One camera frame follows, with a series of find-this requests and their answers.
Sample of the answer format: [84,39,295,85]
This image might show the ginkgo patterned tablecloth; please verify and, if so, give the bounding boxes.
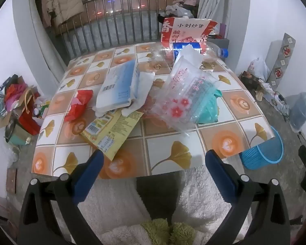
[32,41,277,179]

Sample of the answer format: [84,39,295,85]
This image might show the clear flower-print plastic bag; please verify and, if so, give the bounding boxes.
[146,55,220,136]

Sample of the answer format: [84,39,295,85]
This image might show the pile of clothes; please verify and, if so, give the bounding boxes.
[158,0,202,18]

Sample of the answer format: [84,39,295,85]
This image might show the round metal tin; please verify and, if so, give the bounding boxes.
[4,122,32,146]

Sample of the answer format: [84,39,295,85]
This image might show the clear bottle with blue label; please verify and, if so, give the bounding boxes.
[148,42,229,63]

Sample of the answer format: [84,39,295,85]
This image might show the brown wooden board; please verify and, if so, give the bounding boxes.
[6,170,17,194]

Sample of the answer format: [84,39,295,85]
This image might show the blue mesh basket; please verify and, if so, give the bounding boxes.
[239,126,284,170]

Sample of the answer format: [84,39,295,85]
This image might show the white plastic bag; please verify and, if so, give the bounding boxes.
[247,57,269,81]

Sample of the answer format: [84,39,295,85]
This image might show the beige padded coat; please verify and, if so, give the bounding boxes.
[41,0,85,27]

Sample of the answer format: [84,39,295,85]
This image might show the red plastic wrapper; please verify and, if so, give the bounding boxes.
[64,90,94,122]

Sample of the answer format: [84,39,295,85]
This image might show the blue and white tissue pack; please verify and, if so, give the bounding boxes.
[95,59,141,109]

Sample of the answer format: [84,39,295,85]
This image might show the dark grey cabinet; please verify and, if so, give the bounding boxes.
[208,37,230,57]

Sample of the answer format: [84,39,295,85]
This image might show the large blue water jug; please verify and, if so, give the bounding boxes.
[289,90,306,130]

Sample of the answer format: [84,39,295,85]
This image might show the grey patterned panel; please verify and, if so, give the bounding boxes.
[268,33,296,90]

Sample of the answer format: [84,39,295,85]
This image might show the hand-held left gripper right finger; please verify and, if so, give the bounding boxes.
[205,149,291,245]

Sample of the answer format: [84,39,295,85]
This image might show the green fluffy slippers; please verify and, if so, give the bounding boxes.
[140,218,197,245]

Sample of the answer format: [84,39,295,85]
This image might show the red gift bag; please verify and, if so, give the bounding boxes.
[18,89,42,136]

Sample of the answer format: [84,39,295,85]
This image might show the red white snack bag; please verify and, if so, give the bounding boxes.
[162,17,218,50]

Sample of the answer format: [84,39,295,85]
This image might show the teal plastic bag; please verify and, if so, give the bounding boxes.
[196,88,222,124]

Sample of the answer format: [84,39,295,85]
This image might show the yellow snack packet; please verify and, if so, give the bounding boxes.
[80,108,144,161]

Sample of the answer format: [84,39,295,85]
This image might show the pile of coloured cloths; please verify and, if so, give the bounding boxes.
[4,75,28,104]

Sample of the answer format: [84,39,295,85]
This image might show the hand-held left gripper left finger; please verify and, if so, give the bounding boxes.
[17,149,105,245]

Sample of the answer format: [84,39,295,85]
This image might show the white tissue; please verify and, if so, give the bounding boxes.
[177,45,203,68]
[93,71,156,116]

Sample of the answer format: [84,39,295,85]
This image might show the white fleece clothing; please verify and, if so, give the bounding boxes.
[74,166,253,245]

